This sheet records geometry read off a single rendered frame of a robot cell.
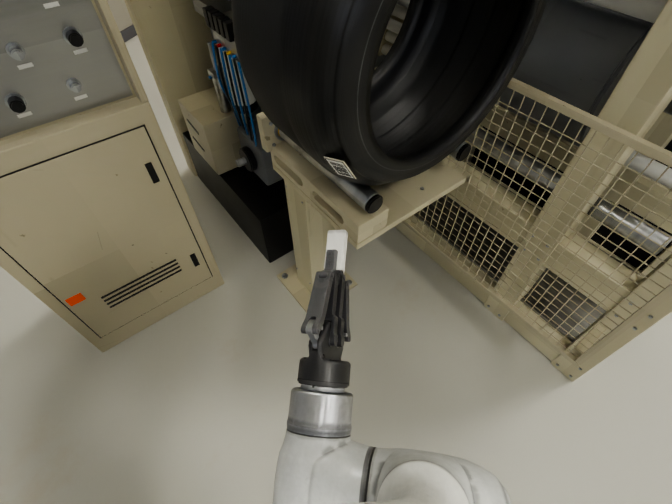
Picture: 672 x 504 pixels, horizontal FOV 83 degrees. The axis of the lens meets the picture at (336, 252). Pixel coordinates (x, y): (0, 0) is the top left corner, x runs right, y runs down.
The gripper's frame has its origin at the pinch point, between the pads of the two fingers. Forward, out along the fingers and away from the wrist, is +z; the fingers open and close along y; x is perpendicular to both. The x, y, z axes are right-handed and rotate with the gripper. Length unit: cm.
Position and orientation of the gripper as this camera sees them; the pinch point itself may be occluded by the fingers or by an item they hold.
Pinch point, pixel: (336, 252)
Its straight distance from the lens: 60.0
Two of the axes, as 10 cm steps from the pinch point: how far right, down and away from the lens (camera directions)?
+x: 9.1, -0.3, -4.0
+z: 0.9, -9.5, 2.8
